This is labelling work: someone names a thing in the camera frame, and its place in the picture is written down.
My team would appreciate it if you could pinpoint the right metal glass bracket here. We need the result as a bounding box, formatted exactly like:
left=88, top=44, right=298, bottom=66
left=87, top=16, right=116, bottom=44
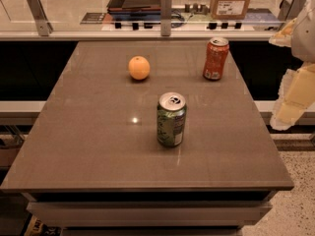
left=278, top=0, right=306, bottom=22

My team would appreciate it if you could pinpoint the metal glass bracket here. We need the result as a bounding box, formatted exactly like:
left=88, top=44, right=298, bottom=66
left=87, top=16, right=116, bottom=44
left=27, top=0, right=53, bottom=36
left=160, top=0, right=172, bottom=36
left=278, top=0, right=306, bottom=22

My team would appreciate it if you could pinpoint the orange fruit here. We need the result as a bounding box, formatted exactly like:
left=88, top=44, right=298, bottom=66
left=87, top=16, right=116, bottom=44
left=128, top=56, right=151, bottom=81

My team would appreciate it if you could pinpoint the left metal glass bracket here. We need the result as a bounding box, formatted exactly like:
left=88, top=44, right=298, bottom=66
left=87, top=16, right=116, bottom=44
left=27, top=0, right=53, bottom=36

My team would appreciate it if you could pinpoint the red coke can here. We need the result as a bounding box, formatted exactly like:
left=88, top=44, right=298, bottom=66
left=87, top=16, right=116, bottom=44
left=203, top=37, right=229, bottom=81

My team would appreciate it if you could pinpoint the white drawer front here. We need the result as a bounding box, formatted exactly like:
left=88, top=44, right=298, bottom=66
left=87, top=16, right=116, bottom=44
left=28, top=202, right=272, bottom=227

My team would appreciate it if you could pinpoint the middle metal glass bracket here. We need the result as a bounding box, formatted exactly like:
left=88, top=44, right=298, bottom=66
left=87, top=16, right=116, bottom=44
left=160, top=0, right=172, bottom=36

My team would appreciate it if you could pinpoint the cardboard box with label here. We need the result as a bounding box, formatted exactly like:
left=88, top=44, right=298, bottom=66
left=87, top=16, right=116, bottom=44
left=211, top=0, right=250, bottom=20

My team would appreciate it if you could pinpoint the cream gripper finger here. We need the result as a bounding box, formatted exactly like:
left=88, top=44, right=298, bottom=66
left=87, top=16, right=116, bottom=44
left=269, top=18, right=296, bottom=47
left=270, top=62, right=315, bottom=131

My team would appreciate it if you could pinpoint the green soda can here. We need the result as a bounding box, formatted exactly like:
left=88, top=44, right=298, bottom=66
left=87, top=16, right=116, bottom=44
left=157, top=92, right=187, bottom=147

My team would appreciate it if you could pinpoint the yellow black bag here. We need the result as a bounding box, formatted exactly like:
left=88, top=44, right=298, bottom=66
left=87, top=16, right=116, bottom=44
left=22, top=216, right=61, bottom=236

